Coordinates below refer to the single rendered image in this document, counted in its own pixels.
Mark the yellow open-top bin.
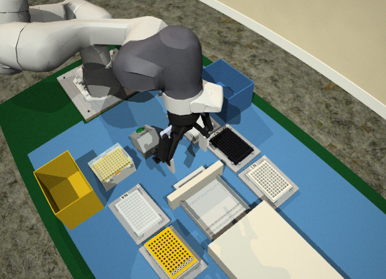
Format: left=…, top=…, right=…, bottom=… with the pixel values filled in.
left=33, top=150, right=104, bottom=230

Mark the blue bench mat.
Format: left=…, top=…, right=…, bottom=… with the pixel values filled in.
left=28, top=90, right=386, bottom=279

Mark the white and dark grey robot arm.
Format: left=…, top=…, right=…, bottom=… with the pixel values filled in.
left=0, top=0, right=223, bottom=115

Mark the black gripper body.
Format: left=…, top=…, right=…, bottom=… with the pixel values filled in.
left=167, top=110, right=200, bottom=134

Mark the blue open-top bin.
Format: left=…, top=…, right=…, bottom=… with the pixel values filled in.
left=201, top=59, right=255, bottom=122

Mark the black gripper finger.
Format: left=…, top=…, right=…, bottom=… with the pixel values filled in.
left=192, top=112, right=214, bottom=152
left=157, top=125, right=187, bottom=173

